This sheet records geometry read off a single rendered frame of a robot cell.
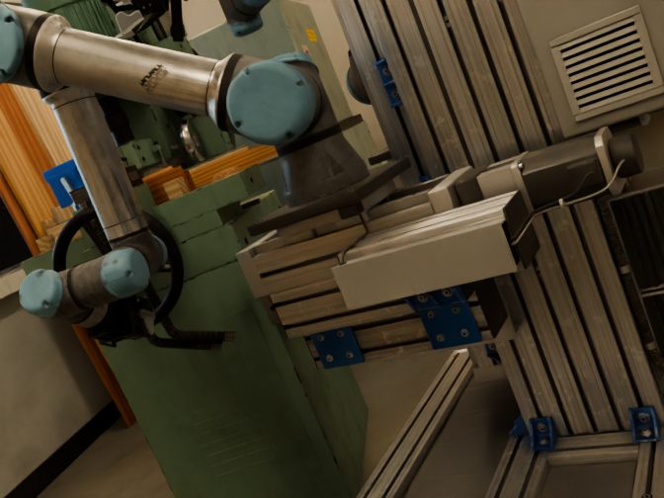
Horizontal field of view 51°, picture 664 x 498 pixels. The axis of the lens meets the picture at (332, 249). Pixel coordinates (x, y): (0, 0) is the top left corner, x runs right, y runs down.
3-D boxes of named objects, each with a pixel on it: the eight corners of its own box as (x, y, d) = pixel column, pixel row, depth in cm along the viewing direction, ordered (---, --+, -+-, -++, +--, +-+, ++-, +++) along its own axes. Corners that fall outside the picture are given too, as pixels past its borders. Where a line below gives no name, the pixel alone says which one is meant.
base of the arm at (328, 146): (383, 166, 121) (362, 113, 119) (346, 190, 108) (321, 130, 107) (315, 191, 129) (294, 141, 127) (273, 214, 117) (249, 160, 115)
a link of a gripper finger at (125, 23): (98, 25, 153) (127, -2, 155) (114, 45, 157) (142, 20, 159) (104, 28, 151) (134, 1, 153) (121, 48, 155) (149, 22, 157)
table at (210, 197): (8, 295, 161) (-4, 273, 160) (69, 264, 190) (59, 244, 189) (241, 202, 150) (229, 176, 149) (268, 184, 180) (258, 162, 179)
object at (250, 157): (79, 236, 182) (72, 222, 182) (83, 235, 184) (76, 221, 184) (285, 151, 172) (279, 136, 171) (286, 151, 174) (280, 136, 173)
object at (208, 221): (77, 284, 168) (69, 269, 168) (112, 263, 189) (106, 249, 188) (222, 225, 162) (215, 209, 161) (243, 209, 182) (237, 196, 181)
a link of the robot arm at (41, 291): (61, 304, 107) (16, 321, 109) (103, 316, 117) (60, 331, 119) (55, 258, 110) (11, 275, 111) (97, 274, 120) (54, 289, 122)
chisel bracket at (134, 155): (122, 183, 174) (107, 151, 172) (141, 176, 187) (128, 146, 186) (147, 172, 172) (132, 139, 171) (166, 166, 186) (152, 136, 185)
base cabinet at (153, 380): (201, 560, 182) (83, 320, 170) (248, 450, 238) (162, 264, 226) (359, 512, 174) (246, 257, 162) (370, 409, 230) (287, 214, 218)
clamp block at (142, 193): (86, 250, 156) (69, 213, 155) (111, 237, 169) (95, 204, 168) (143, 226, 154) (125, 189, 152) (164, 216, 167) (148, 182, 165)
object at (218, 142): (199, 162, 191) (181, 122, 189) (206, 160, 198) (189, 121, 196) (229, 149, 189) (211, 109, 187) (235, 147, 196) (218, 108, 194)
